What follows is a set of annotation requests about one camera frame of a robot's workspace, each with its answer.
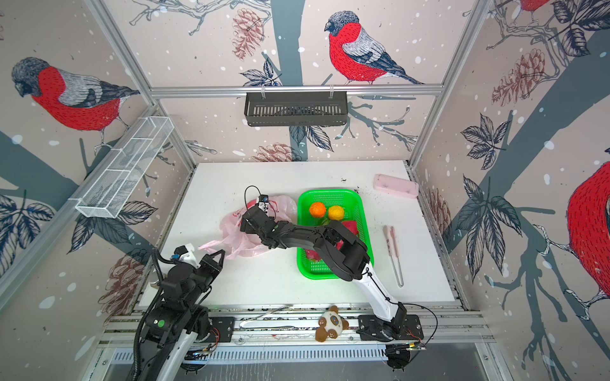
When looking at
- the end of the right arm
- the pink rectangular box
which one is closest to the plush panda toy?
the end of the right arm

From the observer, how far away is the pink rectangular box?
3.58 feet

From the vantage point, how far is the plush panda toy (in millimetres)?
725

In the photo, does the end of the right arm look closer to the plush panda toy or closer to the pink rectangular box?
the plush panda toy

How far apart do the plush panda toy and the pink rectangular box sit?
59 cm
